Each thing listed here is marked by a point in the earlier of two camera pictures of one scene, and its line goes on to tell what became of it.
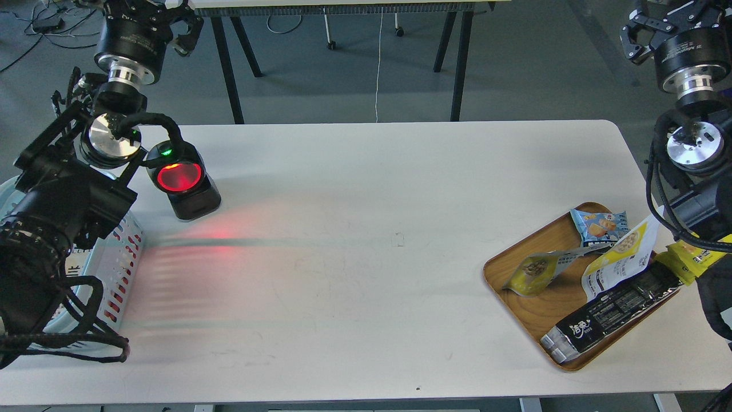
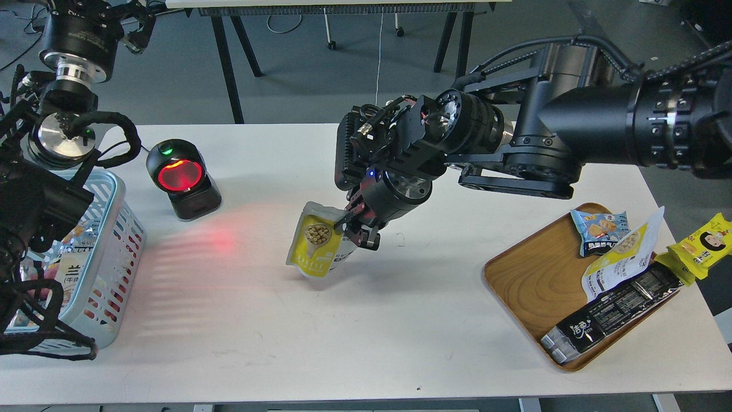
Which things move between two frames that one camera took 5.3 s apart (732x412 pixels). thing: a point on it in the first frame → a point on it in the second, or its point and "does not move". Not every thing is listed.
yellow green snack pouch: [534, 274] → [316, 248]
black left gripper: [136, 35] → [82, 36]
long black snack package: [607, 309] does not move
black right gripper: [695, 56] → [392, 151]
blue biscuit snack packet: [597, 229] does not move
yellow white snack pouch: [627, 256] does not move
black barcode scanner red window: [178, 169] does not move
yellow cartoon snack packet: [688, 260] does not move
